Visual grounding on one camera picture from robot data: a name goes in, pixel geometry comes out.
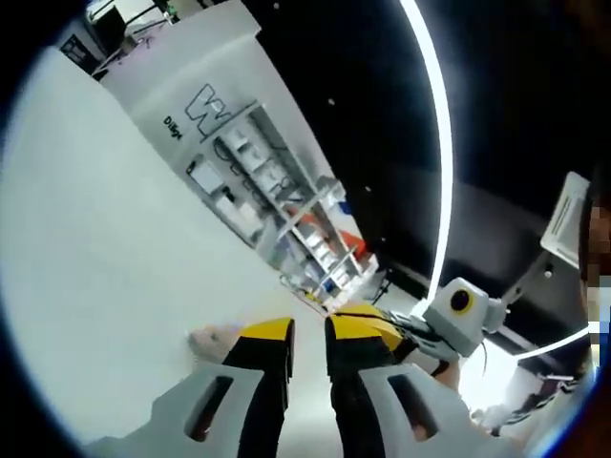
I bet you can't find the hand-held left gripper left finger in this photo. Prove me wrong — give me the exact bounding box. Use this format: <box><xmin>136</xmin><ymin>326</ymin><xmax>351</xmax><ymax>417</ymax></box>
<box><xmin>85</xmin><ymin>317</ymin><xmax>295</xmax><ymax>458</ymax></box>

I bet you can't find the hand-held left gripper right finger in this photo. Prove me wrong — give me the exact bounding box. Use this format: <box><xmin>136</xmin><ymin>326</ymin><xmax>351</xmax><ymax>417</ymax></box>
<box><xmin>325</xmin><ymin>314</ymin><xmax>521</xmax><ymax>458</ymax></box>

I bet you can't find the clear resealable bag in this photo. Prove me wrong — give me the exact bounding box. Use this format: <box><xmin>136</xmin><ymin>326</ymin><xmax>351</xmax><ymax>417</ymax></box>
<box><xmin>187</xmin><ymin>323</ymin><xmax>244</xmax><ymax>366</ymax></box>

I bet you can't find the black tripod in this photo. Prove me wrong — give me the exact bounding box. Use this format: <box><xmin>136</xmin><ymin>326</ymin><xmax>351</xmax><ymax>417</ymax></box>
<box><xmin>370</xmin><ymin>268</ymin><xmax>398</xmax><ymax>307</ymax></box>

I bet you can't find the white metal storage rack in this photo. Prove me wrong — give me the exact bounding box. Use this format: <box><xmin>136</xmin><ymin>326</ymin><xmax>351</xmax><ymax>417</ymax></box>
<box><xmin>274</xmin><ymin>176</ymin><xmax>381</xmax><ymax>306</ymax></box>

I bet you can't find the black yellow tool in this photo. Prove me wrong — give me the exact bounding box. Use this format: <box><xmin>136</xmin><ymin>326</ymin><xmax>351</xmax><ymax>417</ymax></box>
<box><xmin>281</xmin><ymin>274</ymin><xmax>335</xmax><ymax>319</ymax></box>

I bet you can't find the white ceiling air conditioner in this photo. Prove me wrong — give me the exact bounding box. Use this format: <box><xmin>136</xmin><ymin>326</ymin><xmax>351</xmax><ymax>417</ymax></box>
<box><xmin>539</xmin><ymin>171</ymin><xmax>593</xmax><ymax>269</ymax></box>

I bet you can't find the black box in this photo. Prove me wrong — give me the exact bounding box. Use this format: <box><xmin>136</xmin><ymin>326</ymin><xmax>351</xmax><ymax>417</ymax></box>
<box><xmin>90</xmin><ymin>5</ymin><xmax>126</xmax><ymax>45</ymax></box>

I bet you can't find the curved ceiling ring light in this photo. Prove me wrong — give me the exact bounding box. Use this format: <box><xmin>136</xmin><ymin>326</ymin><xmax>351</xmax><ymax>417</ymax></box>
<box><xmin>398</xmin><ymin>0</ymin><xmax>594</xmax><ymax>362</ymax></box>

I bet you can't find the white wall shelving unit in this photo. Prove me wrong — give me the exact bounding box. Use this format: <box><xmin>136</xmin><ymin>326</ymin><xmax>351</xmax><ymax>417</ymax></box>
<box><xmin>97</xmin><ymin>9</ymin><xmax>345</xmax><ymax>254</ymax></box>

